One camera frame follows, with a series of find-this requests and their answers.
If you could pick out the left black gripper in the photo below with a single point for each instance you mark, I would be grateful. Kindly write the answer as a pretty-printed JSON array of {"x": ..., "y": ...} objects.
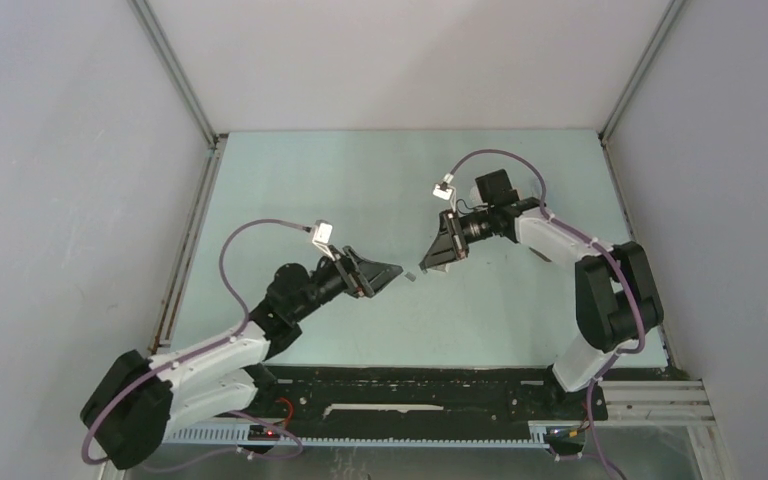
[{"x": 366, "y": 278}]

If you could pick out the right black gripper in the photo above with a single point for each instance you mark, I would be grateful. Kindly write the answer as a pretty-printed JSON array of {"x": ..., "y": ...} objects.
[{"x": 449, "y": 246}]

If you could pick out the beige brown mini stapler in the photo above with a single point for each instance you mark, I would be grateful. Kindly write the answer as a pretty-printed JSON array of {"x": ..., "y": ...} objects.
[{"x": 541, "y": 255}]

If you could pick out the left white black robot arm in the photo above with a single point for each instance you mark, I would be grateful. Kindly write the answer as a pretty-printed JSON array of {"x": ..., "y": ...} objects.
[{"x": 141, "y": 401}]

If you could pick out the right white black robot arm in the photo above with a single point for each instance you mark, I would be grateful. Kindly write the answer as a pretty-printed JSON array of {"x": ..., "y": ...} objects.
[{"x": 616, "y": 300}]

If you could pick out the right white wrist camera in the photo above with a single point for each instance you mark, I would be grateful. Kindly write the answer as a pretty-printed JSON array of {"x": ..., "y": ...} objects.
[{"x": 444, "y": 190}]

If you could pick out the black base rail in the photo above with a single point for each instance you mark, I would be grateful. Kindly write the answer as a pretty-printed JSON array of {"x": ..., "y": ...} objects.
[{"x": 420, "y": 404}]

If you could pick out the left aluminium frame post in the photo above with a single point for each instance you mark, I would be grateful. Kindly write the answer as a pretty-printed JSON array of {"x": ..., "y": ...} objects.
[{"x": 160, "y": 43}]

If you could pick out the aluminium frame post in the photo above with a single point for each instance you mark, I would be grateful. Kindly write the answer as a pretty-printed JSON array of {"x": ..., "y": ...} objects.
[
  {"x": 160, "y": 43},
  {"x": 665, "y": 25}
]

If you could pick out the right aluminium frame post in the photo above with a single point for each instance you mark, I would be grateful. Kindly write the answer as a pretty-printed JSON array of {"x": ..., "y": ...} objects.
[{"x": 665, "y": 25}]

